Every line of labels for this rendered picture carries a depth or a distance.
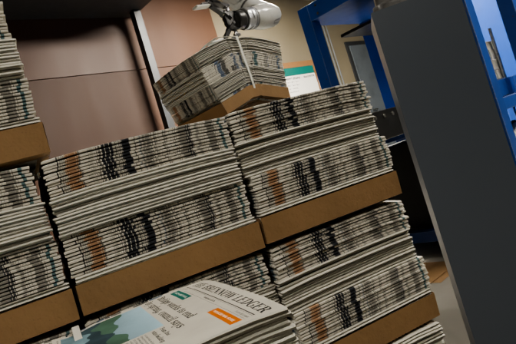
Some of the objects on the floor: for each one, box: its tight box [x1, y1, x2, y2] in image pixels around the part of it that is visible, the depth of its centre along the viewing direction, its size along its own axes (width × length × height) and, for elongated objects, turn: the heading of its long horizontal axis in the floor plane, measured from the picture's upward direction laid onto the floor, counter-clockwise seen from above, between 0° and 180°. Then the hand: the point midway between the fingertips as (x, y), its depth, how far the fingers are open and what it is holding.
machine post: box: [297, 6, 339, 90], centre depth 300 cm, size 9×9×155 cm
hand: (203, 24), depth 187 cm, fingers open, 14 cm apart
